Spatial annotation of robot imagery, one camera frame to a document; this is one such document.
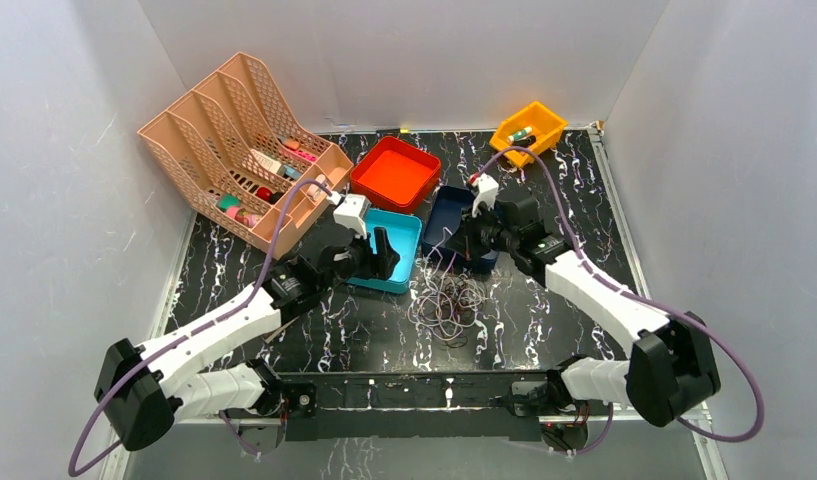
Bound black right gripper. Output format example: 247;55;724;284
446;202;518;260

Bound white thin cable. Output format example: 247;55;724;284
407;254;495;339

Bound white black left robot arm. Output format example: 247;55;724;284
95;227;401;451

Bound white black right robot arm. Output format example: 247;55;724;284
446;199;721;427

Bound cyan square tray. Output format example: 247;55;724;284
348;208;423;294

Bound navy blue square tray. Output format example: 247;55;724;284
420;186;499;275

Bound red square tray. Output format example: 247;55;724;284
350;136;442;214

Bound black tube in bin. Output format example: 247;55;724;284
512;135;536;148

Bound green white tube in bin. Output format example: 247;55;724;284
507;126;533;145

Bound yellow plastic bin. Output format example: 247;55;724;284
489;101;568;155

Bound pink marker in organizer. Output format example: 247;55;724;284
279;136;317;163

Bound three days to see book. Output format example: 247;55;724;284
263;318;299;343

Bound red ball in organizer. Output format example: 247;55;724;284
255;187;273;203

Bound white box in organizer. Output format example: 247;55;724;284
250;148;286;177

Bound green pink tape rolls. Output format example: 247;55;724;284
215;194;262;228

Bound peach plastic file organizer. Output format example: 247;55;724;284
138;52;353;258

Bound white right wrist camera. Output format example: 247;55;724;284
468;173;499;218

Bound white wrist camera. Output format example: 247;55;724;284
333;193;371;239
468;173;499;218

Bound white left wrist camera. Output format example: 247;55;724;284
333;193;371;239

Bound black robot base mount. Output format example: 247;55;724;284
219;370;615;458

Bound aluminium frame rail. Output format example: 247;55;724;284
113;377;714;425

